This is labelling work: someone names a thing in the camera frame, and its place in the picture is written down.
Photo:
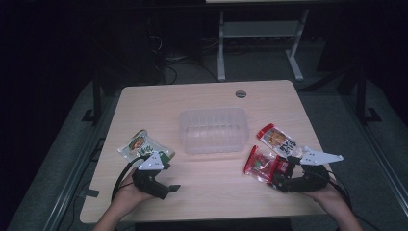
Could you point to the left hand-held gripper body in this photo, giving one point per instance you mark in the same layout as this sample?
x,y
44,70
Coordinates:
x,y
150,163

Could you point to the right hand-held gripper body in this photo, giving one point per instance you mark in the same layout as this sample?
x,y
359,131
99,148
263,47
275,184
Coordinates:
x,y
312,179

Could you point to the green snack packet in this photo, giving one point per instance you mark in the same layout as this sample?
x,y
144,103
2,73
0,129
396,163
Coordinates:
x,y
141,146

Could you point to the red clear snack packet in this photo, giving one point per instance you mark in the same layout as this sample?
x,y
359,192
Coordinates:
x,y
261,165

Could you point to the red-topped brown snack packet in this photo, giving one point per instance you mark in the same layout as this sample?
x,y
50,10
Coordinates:
x,y
277,138

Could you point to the clear plastic container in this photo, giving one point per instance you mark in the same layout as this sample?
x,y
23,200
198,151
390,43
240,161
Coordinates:
x,y
213,130

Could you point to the person's right hand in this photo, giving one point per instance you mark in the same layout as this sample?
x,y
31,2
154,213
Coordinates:
x,y
325,194

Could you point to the person's left hand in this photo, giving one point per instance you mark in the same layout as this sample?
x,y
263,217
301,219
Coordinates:
x,y
126,192

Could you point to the grey tape strip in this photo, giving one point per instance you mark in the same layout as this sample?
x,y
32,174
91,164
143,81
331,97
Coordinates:
x,y
89,193

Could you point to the black metal stand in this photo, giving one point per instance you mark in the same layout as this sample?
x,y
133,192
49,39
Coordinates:
x,y
96,99
361,96

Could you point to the metal floor rail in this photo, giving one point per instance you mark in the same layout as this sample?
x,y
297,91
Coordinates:
x,y
378,160
73,179

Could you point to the white metal table frame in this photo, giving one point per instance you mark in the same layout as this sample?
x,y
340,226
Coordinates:
x,y
220,48

